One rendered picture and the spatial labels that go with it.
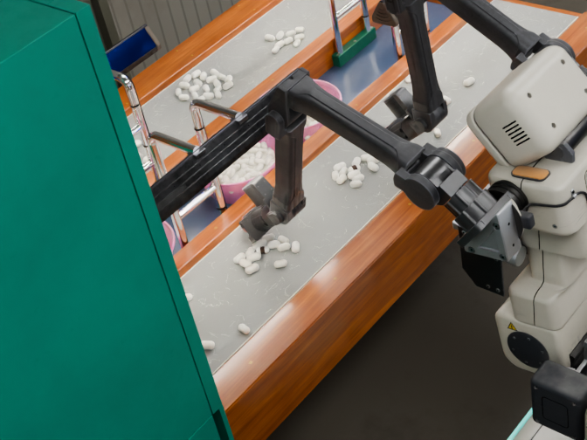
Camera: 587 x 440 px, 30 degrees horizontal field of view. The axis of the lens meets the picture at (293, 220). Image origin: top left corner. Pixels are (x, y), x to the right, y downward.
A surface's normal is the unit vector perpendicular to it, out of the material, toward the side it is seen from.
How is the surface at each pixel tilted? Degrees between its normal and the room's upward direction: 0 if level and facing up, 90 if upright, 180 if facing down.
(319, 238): 0
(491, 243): 90
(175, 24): 90
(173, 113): 0
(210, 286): 0
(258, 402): 90
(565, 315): 82
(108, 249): 90
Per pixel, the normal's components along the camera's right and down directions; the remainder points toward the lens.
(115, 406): 0.76, 0.30
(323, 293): -0.18, -0.76
